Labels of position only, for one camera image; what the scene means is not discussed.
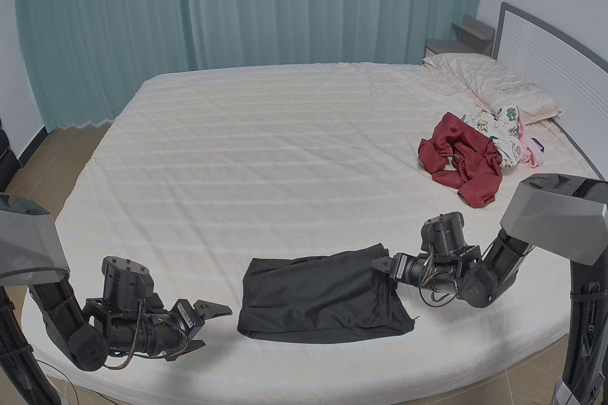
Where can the bed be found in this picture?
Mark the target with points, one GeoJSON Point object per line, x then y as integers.
{"type": "Point", "coordinates": [237, 147]}

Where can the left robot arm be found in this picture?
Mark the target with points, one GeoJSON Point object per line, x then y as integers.
{"type": "Point", "coordinates": [61, 313]}

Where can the cream pillow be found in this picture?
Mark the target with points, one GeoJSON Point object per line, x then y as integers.
{"type": "Point", "coordinates": [498, 82]}

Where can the dark red garment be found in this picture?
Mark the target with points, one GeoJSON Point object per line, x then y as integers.
{"type": "Point", "coordinates": [479, 170]}

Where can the pink garment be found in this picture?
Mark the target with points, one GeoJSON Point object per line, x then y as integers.
{"type": "Point", "coordinates": [534, 156]}

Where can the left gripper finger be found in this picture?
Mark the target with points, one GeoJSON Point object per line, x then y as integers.
{"type": "Point", "coordinates": [187, 350]}
{"type": "Point", "coordinates": [211, 309]}

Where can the white printed pyjama top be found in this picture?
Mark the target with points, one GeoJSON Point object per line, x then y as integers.
{"type": "Point", "coordinates": [506, 142]}

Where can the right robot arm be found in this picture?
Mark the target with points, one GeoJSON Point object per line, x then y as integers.
{"type": "Point", "coordinates": [546, 227]}

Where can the black T-shirt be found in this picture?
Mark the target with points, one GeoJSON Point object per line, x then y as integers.
{"type": "Point", "coordinates": [323, 298]}

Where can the grey bedside table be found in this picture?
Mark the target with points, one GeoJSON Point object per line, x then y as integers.
{"type": "Point", "coordinates": [475, 30]}

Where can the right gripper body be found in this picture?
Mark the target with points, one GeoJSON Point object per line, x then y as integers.
{"type": "Point", "coordinates": [411, 270]}

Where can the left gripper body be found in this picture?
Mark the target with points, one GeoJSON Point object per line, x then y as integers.
{"type": "Point", "coordinates": [166, 332]}

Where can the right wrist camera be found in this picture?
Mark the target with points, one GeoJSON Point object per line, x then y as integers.
{"type": "Point", "coordinates": [426, 238]}

